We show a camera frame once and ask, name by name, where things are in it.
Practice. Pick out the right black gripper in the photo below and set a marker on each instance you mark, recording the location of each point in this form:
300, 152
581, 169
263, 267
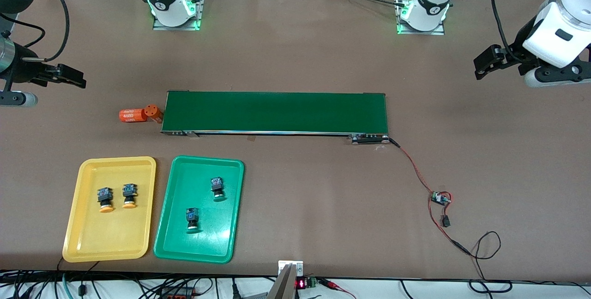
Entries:
24, 65

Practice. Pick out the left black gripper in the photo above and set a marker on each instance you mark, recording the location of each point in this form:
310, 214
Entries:
520, 42

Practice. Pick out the orange cylinder white print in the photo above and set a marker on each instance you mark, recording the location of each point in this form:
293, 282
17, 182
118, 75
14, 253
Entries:
130, 116
152, 112

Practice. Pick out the yellow push button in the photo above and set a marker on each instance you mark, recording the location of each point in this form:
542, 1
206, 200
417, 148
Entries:
129, 196
105, 200

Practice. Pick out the green push button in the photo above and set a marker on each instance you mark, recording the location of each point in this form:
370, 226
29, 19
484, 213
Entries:
193, 219
217, 188

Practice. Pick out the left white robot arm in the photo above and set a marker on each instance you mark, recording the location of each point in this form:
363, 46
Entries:
563, 22

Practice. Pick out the black conveyor motor drive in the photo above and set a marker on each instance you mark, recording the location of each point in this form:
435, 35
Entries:
369, 139

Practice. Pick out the small black circuit board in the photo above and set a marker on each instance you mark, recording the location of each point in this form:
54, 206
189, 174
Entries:
440, 198

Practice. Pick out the yellow plastic tray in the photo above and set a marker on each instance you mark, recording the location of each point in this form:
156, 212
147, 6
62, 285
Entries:
108, 234

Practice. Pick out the green conveyor belt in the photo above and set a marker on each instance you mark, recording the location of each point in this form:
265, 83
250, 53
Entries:
277, 112

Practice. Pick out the green plastic tray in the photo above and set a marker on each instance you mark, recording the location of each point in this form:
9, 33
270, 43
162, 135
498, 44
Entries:
208, 239

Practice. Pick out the black power strip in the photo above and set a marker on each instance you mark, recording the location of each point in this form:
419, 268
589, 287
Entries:
177, 295

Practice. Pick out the red clip lead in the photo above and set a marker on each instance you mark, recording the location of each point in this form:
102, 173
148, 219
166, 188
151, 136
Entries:
330, 283

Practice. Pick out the red digit display module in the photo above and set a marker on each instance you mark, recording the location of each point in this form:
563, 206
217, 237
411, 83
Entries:
301, 284

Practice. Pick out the grey metal pole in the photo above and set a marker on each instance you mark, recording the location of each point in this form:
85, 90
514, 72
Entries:
282, 287

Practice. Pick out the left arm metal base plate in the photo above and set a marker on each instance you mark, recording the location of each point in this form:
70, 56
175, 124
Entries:
422, 32

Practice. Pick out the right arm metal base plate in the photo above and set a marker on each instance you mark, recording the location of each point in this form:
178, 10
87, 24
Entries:
175, 27

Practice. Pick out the black inline switch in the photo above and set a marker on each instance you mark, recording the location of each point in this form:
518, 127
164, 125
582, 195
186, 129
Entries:
445, 221

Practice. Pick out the small metal bracket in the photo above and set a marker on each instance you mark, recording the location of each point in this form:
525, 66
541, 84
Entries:
282, 266

